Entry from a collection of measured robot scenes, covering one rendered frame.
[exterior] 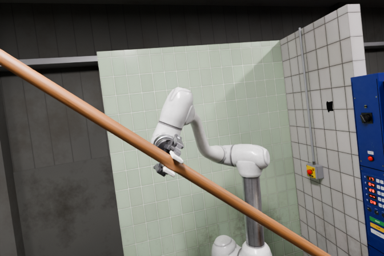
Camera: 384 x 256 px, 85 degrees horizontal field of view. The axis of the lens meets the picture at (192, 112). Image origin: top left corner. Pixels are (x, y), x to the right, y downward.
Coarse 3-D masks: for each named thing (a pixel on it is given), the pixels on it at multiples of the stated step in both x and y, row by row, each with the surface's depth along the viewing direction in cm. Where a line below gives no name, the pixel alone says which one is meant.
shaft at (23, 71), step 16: (0, 64) 46; (16, 64) 46; (32, 80) 47; (48, 80) 48; (64, 96) 48; (80, 112) 49; (96, 112) 49; (112, 128) 50; (144, 144) 51; (160, 160) 52; (192, 176) 54; (208, 192) 55; (224, 192) 56; (240, 208) 56; (272, 224) 58; (288, 240) 60; (304, 240) 61
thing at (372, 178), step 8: (368, 176) 127; (376, 176) 122; (368, 184) 128; (376, 184) 123; (368, 192) 128; (376, 192) 124; (368, 200) 129; (376, 200) 124; (368, 208) 130; (376, 208) 125; (368, 216) 130; (376, 216) 125; (368, 224) 131; (376, 224) 126; (368, 232) 131; (376, 232) 127
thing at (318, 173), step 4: (308, 164) 171; (312, 164) 170; (316, 164) 169; (308, 168) 170; (312, 168) 166; (316, 168) 163; (320, 168) 164; (312, 172) 166; (316, 172) 163; (320, 172) 164; (312, 176) 167; (316, 176) 163; (320, 176) 164
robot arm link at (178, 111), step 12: (168, 96) 85; (180, 96) 82; (192, 96) 86; (168, 108) 82; (180, 108) 82; (192, 108) 86; (168, 120) 82; (180, 120) 82; (192, 120) 89; (204, 132) 103; (204, 144) 105; (204, 156) 112; (216, 156) 116
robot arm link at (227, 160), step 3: (222, 147) 123; (225, 147) 125; (228, 147) 124; (231, 147) 123; (225, 150) 123; (228, 150) 123; (225, 153) 122; (228, 153) 122; (225, 156) 122; (228, 156) 122; (225, 159) 122; (228, 159) 122; (219, 162) 122; (222, 162) 123; (225, 162) 123; (228, 162) 122; (231, 162) 121; (228, 165) 124; (231, 165) 123
